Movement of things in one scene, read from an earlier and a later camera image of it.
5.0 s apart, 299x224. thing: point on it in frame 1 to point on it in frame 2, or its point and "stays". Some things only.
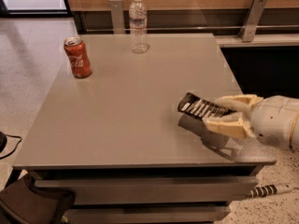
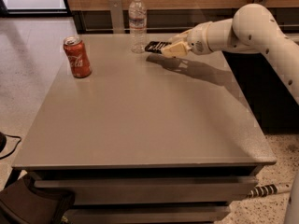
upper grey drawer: (152, 189) stays
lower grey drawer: (149, 214) stays
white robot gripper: (272, 119) to (198, 40)
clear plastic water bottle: (137, 25) stays
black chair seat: (21, 203) stays
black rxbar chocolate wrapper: (201, 107) to (156, 46)
